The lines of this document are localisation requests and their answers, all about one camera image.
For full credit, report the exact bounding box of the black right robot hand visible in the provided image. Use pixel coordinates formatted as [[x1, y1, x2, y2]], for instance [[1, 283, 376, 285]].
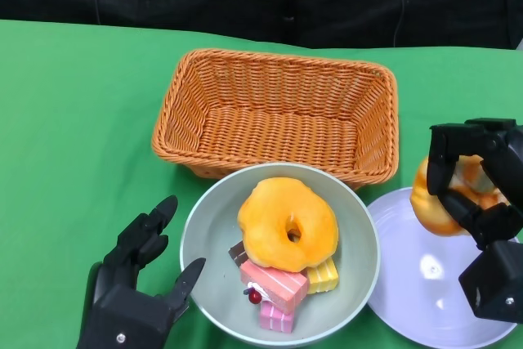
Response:
[[427, 118, 523, 321]]

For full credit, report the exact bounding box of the small pink toy cake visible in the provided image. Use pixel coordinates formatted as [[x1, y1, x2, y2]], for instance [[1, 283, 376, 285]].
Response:
[[259, 300, 296, 333]]

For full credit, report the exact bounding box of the plain orange donut bread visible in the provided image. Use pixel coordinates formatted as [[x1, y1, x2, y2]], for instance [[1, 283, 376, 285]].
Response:
[[237, 177, 340, 273]]

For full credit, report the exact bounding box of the lavender round plate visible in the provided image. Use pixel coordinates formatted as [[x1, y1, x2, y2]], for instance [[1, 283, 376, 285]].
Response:
[[365, 186, 523, 346]]

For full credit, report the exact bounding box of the orange wicker basket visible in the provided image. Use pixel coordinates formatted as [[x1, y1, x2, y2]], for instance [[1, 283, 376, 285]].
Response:
[[150, 48, 400, 191]]

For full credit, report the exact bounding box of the yellow toy cake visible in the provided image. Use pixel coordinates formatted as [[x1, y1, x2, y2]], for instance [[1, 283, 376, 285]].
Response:
[[306, 258, 340, 295]]

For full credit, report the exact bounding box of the brown chocolate toy cake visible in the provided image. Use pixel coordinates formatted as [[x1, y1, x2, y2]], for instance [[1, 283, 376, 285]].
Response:
[[228, 241, 248, 271]]

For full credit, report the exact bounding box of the large pink toy cake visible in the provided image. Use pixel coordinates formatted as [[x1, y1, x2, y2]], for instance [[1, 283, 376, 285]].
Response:
[[239, 259, 308, 315]]

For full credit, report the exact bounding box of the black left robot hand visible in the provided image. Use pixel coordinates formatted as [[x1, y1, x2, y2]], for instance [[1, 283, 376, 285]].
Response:
[[75, 195, 208, 349]]

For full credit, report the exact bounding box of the pale green round bowl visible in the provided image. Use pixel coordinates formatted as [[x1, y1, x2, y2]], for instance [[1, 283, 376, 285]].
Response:
[[179, 162, 381, 348]]

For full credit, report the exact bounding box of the green tablecloth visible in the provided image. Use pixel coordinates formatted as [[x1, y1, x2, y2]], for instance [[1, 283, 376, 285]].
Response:
[[0, 18, 523, 349]]

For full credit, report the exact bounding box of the white frosted orange donut bread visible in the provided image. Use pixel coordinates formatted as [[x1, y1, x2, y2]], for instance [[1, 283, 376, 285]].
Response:
[[409, 155, 512, 238]]

